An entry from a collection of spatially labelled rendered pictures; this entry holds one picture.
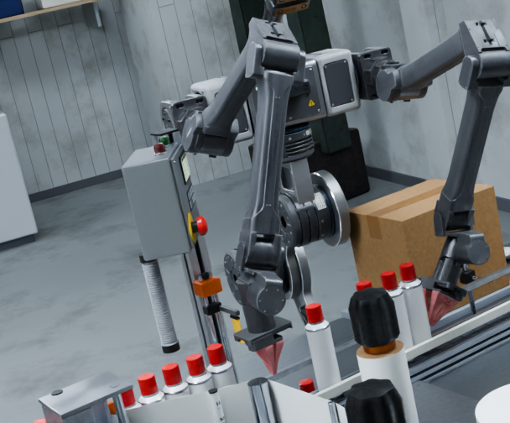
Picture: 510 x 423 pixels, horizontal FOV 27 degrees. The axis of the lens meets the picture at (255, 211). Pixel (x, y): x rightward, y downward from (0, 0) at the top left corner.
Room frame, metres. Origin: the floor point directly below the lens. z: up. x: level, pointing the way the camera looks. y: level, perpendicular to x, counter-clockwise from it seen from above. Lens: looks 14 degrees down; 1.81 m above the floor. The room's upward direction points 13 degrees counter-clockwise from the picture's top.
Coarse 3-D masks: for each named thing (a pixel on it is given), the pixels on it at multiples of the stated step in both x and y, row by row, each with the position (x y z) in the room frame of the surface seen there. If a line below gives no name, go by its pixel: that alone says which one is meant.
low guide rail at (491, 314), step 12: (492, 312) 2.25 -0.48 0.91; (504, 312) 2.27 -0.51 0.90; (468, 324) 2.21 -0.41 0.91; (480, 324) 2.23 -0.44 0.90; (444, 336) 2.18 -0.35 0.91; (456, 336) 2.19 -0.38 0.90; (420, 348) 2.14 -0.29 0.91; (432, 348) 2.16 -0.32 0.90; (408, 360) 2.12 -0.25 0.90; (360, 372) 2.07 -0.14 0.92; (336, 384) 2.04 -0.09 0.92; (348, 384) 2.04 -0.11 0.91; (324, 396) 2.01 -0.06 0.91
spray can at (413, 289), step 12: (408, 264) 2.20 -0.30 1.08; (408, 276) 2.18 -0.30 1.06; (408, 288) 2.17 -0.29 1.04; (420, 288) 2.18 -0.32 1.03; (408, 300) 2.18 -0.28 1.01; (420, 300) 2.18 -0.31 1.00; (408, 312) 2.18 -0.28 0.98; (420, 312) 2.17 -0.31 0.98; (420, 324) 2.17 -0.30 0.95; (420, 336) 2.17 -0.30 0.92
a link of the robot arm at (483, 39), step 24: (480, 24) 2.20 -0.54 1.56; (432, 48) 2.34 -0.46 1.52; (456, 48) 2.23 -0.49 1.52; (480, 48) 2.14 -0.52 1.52; (504, 48) 2.16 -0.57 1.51; (384, 72) 2.49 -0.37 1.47; (408, 72) 2.43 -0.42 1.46; (432, 72) 2.34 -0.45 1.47; (480, 72) 2.12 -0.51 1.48; (504, 72) 2.14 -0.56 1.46; (384, 96) 2.49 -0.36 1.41
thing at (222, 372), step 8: (216, 344) 1.97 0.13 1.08; (208, 352) 1.95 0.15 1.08; (216, 352) 1.94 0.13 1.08; (224, 352) 1.96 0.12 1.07; (216, 360) 1.94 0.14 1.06; (224, 360) 1.95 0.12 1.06; (208, 368) 1.95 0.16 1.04; (216, 368) 1.94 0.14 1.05; (224, 368) 1.94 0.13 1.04; (232, 368) 1.95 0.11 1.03; (216, 376) 1.93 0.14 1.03; (224, 376) 1.93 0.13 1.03; (232, 376) 1.95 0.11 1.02; (216, 384) 1.94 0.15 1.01; (224, 384) 1.93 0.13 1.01; (232, 384) 1.94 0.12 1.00
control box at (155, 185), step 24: (144, 168) 1.95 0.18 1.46; (168, 168) 1.94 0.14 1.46; (144, 192) 1.95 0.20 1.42; (168, 192) 1.95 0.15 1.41; (144, 216) 1.95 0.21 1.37; (168, 216) 1.95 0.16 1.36; (192, 216) 2.02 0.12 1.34; (144, 240) 1.95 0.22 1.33; (168, 240) 1.95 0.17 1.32; (192, 240) 1.95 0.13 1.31
